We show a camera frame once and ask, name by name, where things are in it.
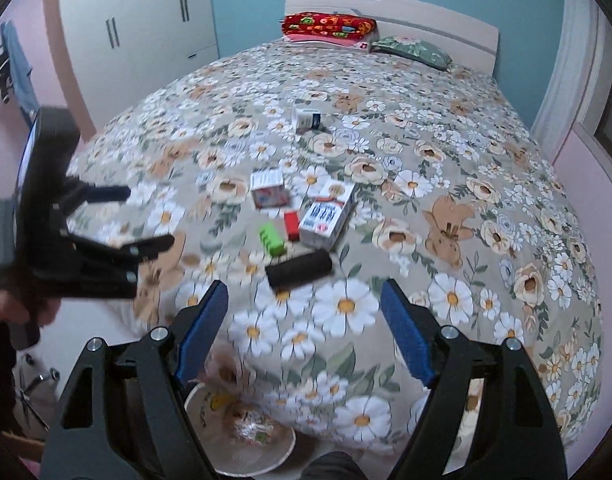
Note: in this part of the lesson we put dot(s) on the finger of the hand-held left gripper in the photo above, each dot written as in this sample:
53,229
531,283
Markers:
108,193
150,245

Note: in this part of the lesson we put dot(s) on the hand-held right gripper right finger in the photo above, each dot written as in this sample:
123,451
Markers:
406,332

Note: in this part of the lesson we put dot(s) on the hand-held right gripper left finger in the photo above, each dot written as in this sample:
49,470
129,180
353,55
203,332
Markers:
205,332

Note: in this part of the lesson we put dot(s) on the black foam roller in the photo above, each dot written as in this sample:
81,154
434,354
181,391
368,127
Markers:
298,270

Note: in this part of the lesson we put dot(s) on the green toothed plastic block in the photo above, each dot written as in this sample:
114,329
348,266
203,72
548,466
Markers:
272,240

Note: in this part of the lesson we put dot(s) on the small white and red box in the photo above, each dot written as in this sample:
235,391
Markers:
269,190

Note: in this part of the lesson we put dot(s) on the small red block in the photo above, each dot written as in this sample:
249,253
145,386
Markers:
291,226

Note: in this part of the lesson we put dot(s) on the white carton with blue print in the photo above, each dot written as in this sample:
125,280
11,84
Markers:
328,216

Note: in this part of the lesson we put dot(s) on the round white bin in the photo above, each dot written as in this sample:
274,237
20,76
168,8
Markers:
266,460

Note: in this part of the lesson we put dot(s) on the white and blue box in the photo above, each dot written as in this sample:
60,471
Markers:
307,119

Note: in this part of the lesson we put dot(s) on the person's left hand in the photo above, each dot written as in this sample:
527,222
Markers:
8,307

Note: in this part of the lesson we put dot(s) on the black hanging bag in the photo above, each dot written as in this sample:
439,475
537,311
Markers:
0,77

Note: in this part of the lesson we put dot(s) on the blue hanging shirt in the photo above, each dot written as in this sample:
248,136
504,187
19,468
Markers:
18,65

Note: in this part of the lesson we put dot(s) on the clear plastic wrapper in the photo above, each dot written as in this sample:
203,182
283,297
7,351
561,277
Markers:
251,430

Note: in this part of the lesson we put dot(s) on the white wardrobe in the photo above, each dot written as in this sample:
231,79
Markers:
145,60

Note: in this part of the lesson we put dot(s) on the person's dark trouser leg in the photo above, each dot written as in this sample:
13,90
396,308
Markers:
331,466

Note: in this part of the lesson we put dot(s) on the floral bedspread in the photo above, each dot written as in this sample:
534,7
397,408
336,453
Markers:
411,135

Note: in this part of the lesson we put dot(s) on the brown cardboard box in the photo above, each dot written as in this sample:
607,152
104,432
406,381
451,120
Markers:
23,447

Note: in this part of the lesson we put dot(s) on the pink pillow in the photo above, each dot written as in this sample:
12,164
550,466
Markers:
331,42

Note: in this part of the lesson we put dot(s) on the red printed pillow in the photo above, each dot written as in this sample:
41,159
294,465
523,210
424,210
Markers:
328,25

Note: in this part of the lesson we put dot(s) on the green floral pillow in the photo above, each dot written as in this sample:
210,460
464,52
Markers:
413,52

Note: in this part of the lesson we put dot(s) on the white bed headboard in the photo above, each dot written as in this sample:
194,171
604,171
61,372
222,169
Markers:
436,20

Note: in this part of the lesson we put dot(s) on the white door frame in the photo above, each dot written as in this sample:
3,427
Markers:
566,70

